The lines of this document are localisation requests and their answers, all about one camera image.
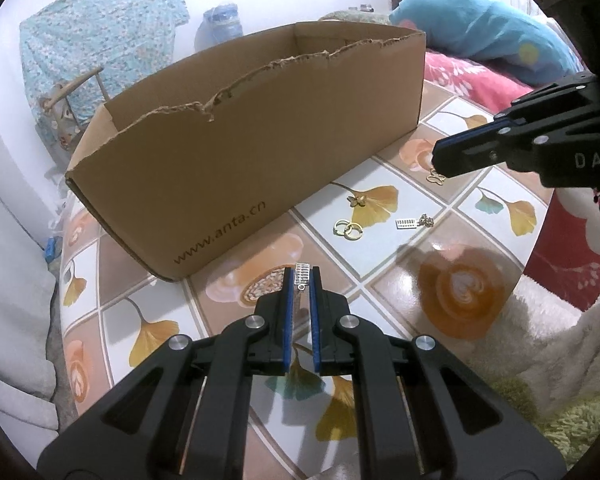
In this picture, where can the gold butterfly earring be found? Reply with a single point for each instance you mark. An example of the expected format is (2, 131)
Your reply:
(436, 177)
(356, 201)

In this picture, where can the green fluffy cloth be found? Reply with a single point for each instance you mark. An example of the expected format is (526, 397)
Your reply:
(555, 410)

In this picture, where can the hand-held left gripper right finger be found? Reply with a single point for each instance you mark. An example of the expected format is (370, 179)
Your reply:
(316, 320)

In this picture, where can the brown cardboard box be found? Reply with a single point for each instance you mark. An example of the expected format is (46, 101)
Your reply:
(240, 170)

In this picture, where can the white fluffy blanket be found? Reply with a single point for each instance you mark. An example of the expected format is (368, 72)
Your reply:
(545, 335)

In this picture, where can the blue floral cloth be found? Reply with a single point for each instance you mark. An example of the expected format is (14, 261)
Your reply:
(105, 20)

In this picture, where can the leaf and coffee print tablecloth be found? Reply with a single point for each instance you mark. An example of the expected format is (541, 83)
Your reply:
(400, 290)

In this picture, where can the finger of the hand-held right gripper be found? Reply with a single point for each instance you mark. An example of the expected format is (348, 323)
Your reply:
(480, 155)
(555, 100)

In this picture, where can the blue dispenser water bottle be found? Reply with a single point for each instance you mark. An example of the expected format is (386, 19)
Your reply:
(219, 25)

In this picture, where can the blue pillow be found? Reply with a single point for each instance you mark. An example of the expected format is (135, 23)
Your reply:
(480, 25)

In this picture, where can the small blue object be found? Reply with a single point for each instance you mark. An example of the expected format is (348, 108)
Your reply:
(51, 250)

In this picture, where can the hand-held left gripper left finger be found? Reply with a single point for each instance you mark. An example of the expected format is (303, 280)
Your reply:
(289, 310)

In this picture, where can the wooden chair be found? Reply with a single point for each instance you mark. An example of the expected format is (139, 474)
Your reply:
(62, 105)

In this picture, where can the green patterned pillow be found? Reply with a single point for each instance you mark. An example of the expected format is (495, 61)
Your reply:
(350, 16)

